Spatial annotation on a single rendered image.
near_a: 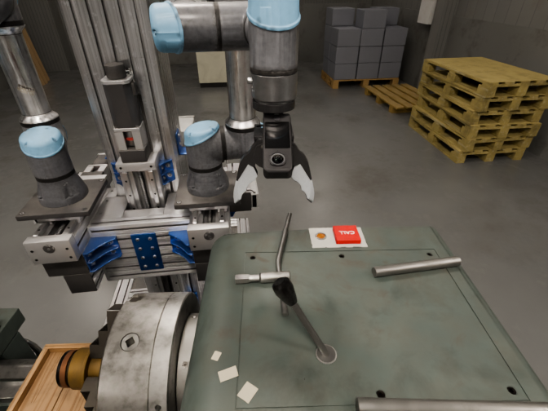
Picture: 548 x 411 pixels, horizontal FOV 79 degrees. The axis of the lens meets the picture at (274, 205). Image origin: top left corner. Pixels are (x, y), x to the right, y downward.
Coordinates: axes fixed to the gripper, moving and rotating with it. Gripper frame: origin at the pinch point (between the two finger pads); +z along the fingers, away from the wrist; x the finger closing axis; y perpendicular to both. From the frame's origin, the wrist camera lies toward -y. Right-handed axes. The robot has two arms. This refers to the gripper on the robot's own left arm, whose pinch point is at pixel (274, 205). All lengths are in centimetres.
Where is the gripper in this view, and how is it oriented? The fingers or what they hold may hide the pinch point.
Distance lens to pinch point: 64.9
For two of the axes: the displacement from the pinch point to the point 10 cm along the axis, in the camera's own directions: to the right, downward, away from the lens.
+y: -0.3, -5.6, 8.3
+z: 0.0, 8.3, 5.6
